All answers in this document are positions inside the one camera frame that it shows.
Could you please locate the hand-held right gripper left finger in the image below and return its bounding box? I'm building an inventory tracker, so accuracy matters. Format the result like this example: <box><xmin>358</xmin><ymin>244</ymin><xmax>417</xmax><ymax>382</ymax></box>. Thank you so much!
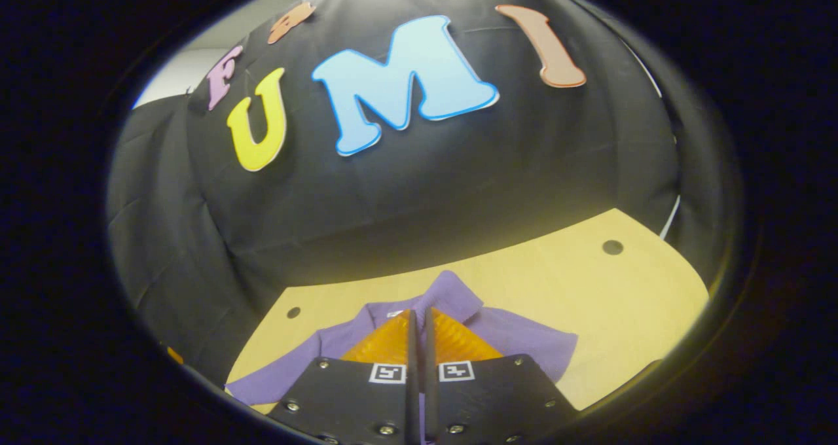
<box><xmin>268</xmin><ymin>309</ymin><xmax>420</xmax><ymax>445</ymax></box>

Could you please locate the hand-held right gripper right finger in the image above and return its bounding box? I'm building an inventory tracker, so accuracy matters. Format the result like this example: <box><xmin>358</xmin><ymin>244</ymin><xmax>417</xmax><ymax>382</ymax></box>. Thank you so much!
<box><xmin>424</xmin><ymin>306</ymin><xmax>581</xmax><ymax>445</ymax></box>

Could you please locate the purple knit polo shirt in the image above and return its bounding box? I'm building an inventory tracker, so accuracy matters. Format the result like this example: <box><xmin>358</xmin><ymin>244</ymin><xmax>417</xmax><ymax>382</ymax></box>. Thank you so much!
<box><xmin>224</xmin><ymin>270</ymin><xmax>579</xmax><ymax>408</ymax></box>

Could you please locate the black backdrop cloth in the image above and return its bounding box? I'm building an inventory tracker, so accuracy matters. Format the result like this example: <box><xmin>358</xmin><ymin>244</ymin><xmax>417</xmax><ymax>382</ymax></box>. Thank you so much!
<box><xmin>108</xmin><ymin>0</ymin><xmax>721</xmax><ymax>385</ymax></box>

